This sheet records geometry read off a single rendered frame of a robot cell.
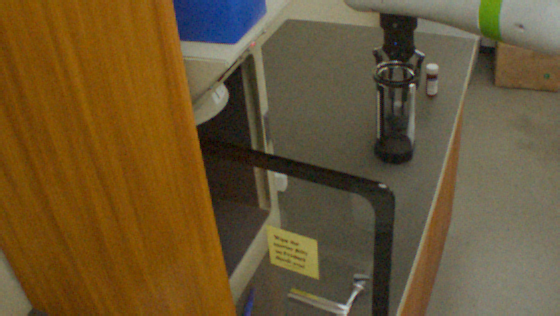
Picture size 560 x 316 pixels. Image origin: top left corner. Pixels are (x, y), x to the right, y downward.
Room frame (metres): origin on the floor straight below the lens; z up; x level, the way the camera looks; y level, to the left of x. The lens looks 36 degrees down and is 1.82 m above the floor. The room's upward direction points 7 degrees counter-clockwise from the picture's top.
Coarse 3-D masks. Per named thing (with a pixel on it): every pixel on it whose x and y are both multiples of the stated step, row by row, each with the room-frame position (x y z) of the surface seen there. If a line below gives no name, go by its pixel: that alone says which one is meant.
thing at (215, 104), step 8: (224, 88) 0.89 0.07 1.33; (216, 96) 0.85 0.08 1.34; (224, 96) 0.86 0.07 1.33; (208, 104) 0.83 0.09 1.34; (216, 104) 0.84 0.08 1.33; (224, 104) 0.85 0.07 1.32; (200, 112) 0.81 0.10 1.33; (208, 112) 0.82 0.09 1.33; (216, 112) 0.83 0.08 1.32; (200, 120) 0.81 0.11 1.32
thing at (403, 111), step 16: (384, 64) 1.21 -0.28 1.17; (400, 64) 1.21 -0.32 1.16; (384, 80) 1.14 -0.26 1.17; (400, 80) 1.13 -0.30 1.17; (384, 96) 1.14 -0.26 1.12; (400, 96) 1.13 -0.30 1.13; (400, 112) 1.13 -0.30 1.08; (400, 128) 1.13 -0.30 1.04; (384, 144) 1.14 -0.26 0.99; (400, 144) 1.13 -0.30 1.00
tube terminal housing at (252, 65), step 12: (252, 48) 0.93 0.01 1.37; (240, 60) 0.89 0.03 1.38; (252, 60) 0.97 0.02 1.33; (228, 72) 0.85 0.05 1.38; (252, 72) 0.97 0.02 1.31; (216, 84) 0.81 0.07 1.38; (252, 84) 0.97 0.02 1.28; (264, 84) 0.96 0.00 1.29; (204, 96) 0.78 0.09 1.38; (252, 96) 0.97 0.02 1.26; (264, 96) 0.95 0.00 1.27; (252, 108) 0.96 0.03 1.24; (264, 108) 0.95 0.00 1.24; (252, 120) 0.96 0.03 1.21; (252, 132) 0.95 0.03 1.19; (264, 132) 0.94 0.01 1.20; (264, 144) 0.94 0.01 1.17
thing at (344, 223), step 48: (240, 192) 0.62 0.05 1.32; (288, 192) 0.58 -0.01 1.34; (336, 192) 0.54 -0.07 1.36; (384, 192) 0.51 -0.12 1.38; (240, 240) 0.63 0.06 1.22; (336, 240) 0.54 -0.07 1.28; (384, 240) 0.51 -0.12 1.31; (240, 288) 0.64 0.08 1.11; (288, 288) 0.59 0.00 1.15; (336, 288) 0.55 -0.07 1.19; (384, 288) 0.51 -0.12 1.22
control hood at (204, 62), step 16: (272, 0) 0.80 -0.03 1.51; (288, 0) 0.80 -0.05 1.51; (272, 16) 0.75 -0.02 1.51; (256, 32) 0.70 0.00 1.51; (192, 48) 0.67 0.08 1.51; (208, 48) 0.67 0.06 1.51; (224, 48) 0.66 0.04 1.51; (240, 48) 0.66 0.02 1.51; (192, 64) 0.65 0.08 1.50; (208, 64) 0.64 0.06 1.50; (224, 64) 0.63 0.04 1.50; (192, 80) 0.65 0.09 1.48; (208, 80) 0.64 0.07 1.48; (192, 96) 0.65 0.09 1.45
